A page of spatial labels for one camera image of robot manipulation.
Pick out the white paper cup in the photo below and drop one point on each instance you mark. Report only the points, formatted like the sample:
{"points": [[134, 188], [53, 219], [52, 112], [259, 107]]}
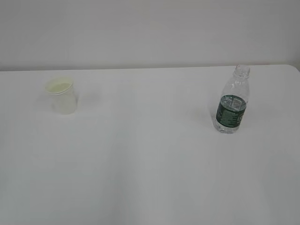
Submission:
{"points": [[61, 91]]}

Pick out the clear green-label water bottle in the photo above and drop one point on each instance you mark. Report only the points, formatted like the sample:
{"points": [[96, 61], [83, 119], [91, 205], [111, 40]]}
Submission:
{"points": [[233, 101]]}

